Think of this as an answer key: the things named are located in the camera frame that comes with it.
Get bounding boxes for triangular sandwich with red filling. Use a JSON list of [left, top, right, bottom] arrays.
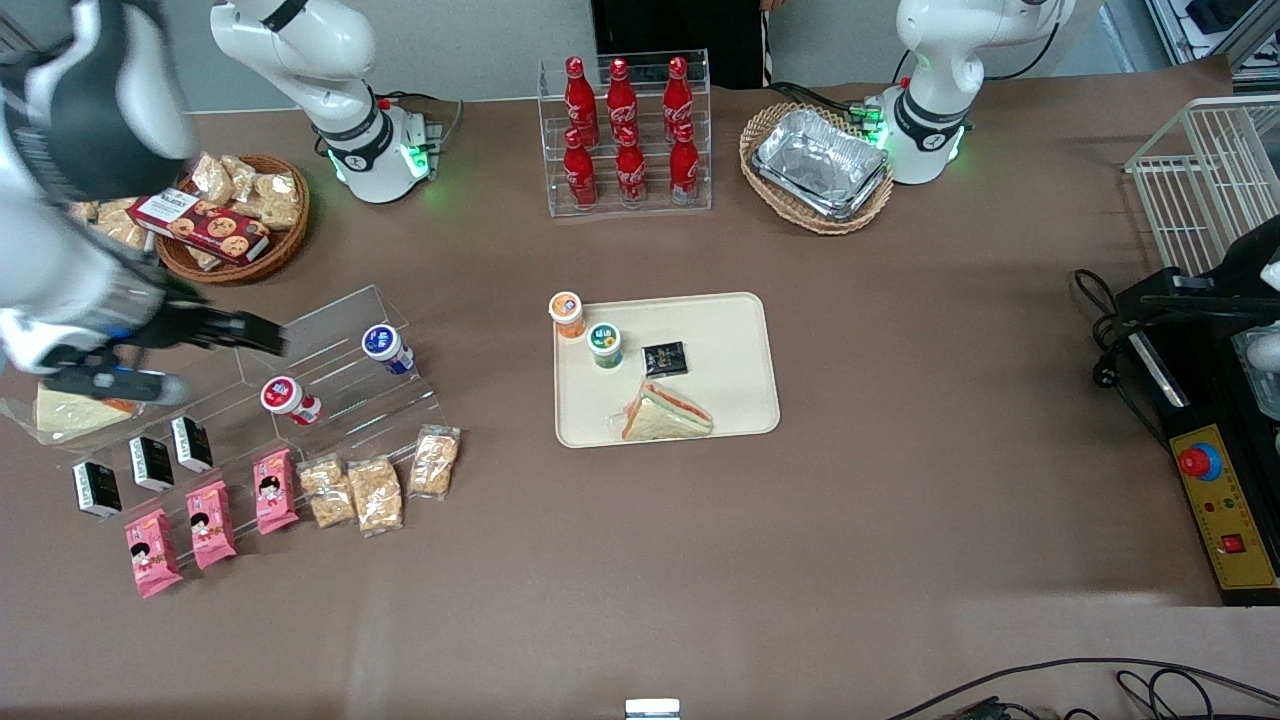
[[610, 378, 714, 442]]

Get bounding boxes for wicker basket holding snacks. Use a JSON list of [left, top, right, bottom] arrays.
[[155, 153, 311, 286]]

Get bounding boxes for red cola bottle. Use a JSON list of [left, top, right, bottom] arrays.
[[615, 128, 648, 208], [564, 56, 600, 151], [605, 58, 639, 146], [662, 56, 694, 141], [563, 127, 599, 208], [668, 122, 701, 206]]

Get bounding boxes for wicker basket holding foil trays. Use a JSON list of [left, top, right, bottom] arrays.
[[740, 102, 894, 236]]

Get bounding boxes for black power cable with plug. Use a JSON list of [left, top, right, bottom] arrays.
[[1072, 268, 1171, 451]]

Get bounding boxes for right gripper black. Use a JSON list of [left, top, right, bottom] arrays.
[[128, 295, 288, 358]]

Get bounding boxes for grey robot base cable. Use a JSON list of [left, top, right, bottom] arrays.
[[375, 90, 466, 151]]

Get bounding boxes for pink cartoon snack pack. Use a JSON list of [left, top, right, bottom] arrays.
[[252, 448, 300, 536], [125, 508, 185, 599], [186, 480, 238, 571]]

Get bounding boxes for cream plastic tray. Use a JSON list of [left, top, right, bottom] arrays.
[[553, 292, 781, 449]]

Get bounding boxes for red cookie box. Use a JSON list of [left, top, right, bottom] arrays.
[[128, 188, 271, 266]]

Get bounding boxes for white wire rack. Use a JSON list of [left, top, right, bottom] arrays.
[[1125, 95, 1280, 276]]

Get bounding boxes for person in black clothing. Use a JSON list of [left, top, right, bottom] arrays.
[[590, 0, 779, 89]]

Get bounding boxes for red gum cup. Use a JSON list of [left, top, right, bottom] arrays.
[[261, 376, 323, 426]]

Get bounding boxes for clear cracker snack pack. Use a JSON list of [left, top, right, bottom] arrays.
[[299, 455, 357, 529], [347, 456, 405, 538], [408, 425, 462, 500]]

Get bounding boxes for blue gum cup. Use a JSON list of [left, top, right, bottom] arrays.
[[361, 323, 415, 376]]

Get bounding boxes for metal equipment shelf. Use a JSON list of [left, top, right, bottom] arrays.
[[1145, 0, 1280, 96]]

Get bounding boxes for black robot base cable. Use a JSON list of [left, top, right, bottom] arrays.
[[765, 80, 883, 126]]

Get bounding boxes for plastic wrapped triangular sandwich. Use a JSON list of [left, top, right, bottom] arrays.
[[0, 385, 141, 446]]

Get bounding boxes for stacked aluminium foil trays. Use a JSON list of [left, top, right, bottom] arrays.
[[752, 108, 891, 219]]

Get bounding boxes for orange gum cup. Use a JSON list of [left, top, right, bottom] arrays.
[[548, 291, 586, 340]]

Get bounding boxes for clear plastic container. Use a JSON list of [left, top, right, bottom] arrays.
[[1232, 328, 1280, 421]]

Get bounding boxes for clear acrylic stepped shelf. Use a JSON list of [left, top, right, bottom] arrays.
[[60, 285, 446, 521]]

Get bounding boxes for clear acrylic bottle rack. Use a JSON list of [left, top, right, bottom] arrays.
[[537, 50, 713, 218]]

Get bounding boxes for long thin black cable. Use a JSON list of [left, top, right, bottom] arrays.
[[885, 657, 1280, 720]]

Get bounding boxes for looped black cable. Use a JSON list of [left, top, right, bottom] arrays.
[[1060, 668, 1280, 720]]

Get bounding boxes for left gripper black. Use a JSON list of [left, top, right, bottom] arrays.
[[1215, 215, 1280, 299]]

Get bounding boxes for black white tissue pack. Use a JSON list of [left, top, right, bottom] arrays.
[[129, 436, 175, 492], [73, 461, 123, 519], [170, 416, 214, 474]]

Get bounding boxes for black machine with yellow panel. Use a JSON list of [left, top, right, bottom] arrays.
[[1115, 265, 1280, 608]]

